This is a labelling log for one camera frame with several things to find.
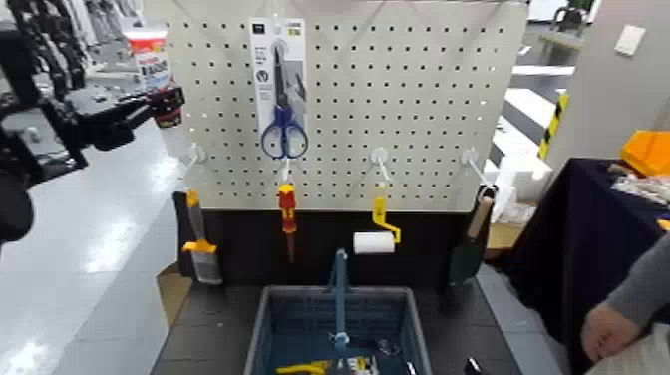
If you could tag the blue plastic crate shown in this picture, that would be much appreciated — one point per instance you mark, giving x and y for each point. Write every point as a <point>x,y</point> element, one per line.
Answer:
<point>303,324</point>

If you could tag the small packaged item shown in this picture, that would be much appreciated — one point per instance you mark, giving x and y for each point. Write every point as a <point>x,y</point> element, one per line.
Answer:
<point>364,365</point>

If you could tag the blue scissors on packaging card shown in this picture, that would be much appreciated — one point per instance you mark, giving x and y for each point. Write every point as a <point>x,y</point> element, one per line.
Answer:
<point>280,68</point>

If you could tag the brown cardboard box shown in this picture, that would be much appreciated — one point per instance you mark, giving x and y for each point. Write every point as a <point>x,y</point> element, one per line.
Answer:
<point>505,235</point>

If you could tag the person's bare hand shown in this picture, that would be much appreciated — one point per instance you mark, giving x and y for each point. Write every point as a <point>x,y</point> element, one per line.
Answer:
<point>608,332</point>

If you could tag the clear plastic bags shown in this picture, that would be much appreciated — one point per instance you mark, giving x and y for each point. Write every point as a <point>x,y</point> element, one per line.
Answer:
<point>644,187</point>

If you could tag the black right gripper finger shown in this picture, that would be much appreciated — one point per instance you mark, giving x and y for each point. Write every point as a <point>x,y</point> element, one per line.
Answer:
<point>475,366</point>
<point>409,368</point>

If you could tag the orange box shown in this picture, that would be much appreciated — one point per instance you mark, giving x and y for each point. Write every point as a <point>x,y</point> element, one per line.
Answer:
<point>649,152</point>

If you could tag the white wall switch plate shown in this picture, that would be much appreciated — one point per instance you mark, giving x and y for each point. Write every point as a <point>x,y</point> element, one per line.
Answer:
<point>629,40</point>

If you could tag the brown cardboard flap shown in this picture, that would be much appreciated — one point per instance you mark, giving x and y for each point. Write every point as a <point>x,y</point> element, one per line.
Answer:
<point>172,293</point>

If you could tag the red glue tube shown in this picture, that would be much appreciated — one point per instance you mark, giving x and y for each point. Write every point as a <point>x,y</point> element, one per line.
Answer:
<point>149,57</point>

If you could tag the yellow black striped post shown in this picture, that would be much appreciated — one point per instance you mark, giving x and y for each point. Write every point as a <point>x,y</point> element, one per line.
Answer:
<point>554,123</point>

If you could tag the grey sleeved forearm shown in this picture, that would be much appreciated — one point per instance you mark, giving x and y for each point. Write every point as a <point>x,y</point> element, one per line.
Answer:
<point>646,285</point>

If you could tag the black office chair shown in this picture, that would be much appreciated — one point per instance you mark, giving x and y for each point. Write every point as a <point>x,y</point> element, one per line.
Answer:
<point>570,20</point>

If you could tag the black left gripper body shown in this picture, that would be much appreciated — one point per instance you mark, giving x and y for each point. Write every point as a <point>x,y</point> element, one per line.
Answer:
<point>104,120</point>

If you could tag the black backing panel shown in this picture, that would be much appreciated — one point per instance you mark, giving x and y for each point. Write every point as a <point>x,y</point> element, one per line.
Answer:
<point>251,246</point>

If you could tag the grey perforated pegboard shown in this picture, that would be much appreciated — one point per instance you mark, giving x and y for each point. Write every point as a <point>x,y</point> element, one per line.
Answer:
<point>419,105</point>

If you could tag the black background robot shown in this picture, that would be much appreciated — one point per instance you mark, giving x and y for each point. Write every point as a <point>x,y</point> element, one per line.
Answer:
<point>63,31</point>

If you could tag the clear suction hook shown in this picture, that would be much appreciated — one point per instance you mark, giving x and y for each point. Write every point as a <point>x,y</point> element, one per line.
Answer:
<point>379,156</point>
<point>469,156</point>
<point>196,153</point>
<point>285,170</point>

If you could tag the red yellow screwdriver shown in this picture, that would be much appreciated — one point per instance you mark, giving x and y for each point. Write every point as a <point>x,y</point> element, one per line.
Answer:
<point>287,209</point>

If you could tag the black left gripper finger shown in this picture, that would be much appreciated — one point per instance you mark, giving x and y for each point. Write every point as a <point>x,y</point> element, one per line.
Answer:
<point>170,93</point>
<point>170,123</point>

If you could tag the table with dark cloth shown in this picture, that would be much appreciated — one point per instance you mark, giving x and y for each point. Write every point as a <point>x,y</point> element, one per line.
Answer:
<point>565,235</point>

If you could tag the white foam blocks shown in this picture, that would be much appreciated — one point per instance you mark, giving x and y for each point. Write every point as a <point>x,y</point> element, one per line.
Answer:
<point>523,178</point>

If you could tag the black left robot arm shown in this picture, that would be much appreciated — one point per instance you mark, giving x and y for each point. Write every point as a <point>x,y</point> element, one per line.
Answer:
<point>21,157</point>

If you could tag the yellow tool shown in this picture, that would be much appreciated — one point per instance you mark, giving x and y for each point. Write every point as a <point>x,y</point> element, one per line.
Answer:
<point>303,368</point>

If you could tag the small black item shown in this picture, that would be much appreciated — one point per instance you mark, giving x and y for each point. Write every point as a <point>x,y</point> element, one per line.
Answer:
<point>387,346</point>

